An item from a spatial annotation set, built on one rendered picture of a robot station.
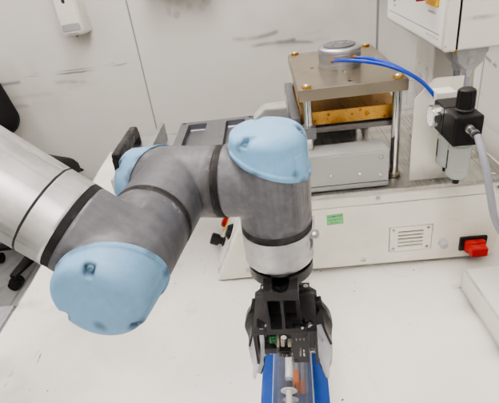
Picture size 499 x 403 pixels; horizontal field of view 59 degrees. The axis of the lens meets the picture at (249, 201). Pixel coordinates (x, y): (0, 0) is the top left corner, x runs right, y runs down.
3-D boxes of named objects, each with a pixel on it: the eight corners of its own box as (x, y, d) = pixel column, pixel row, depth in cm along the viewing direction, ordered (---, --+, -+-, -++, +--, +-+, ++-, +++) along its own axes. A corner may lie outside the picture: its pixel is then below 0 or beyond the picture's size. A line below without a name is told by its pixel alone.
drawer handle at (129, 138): (141, 141, 100) (137, 125, 98) (125, 171, 87) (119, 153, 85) (133, 142, 100) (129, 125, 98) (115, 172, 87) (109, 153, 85)
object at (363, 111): (371, 90, 97) (373, 45, 92) (400, 127, 77) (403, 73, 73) (293, 100, 98) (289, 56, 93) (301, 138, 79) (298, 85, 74)
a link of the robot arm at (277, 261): (244, 208, 51) (316, 204, 50) (249, 241, 53) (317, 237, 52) (238, 248, 44) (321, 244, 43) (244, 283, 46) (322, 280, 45)
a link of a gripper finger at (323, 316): (309, 352, 58) (281, 308, 54) (308, 341, 59) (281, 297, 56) (343, 342, 56) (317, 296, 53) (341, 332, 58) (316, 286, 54)
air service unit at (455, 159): (445, 154, 77) (454, 69, 69) (481, 196, 64) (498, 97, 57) (414, 157, 77) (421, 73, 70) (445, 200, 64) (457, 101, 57)
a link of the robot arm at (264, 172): (229, 113, 46) (312, 110, 44) (242, 205, 51) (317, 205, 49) (208, 145, 39) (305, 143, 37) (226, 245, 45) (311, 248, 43)
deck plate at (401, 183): (439, 113, 106) (440, 109, 106) (512, 181, 76) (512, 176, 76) (249, 133, 110) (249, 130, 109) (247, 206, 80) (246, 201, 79)
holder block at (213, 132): (254, 125, 101) (253, 114, 99) (254, 163, 83) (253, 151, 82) (183, 133, 102) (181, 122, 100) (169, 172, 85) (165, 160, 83)
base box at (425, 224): (432, 177, 115) (438, 113, 106) (501, 270, 82) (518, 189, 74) (228, 197, 118) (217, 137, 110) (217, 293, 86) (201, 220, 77)
